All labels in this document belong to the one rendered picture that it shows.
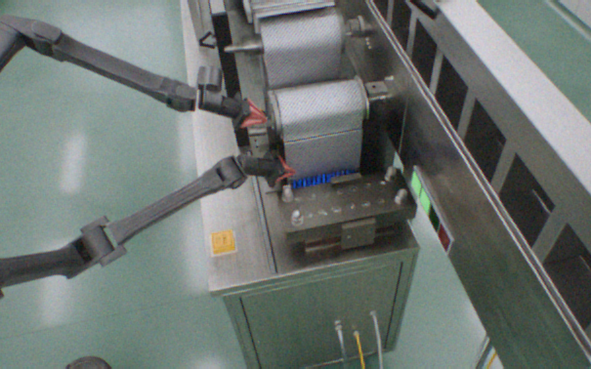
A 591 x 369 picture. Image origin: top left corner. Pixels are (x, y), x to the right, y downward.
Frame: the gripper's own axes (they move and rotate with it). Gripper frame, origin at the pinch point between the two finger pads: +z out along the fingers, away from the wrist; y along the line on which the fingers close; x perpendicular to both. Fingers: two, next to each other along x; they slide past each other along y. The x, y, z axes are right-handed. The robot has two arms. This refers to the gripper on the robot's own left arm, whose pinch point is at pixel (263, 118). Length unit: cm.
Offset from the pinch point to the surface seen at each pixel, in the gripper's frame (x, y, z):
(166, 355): -136, 6, 21
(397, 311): -42, 35, 73
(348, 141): 7.4, 9.3, 23.4
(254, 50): 9.7, -20.2, -3.9
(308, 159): -3.7, 8.6, 15.9
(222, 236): -36.8, 15.7, 1.4
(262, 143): -8.8, 0.2, 4.4
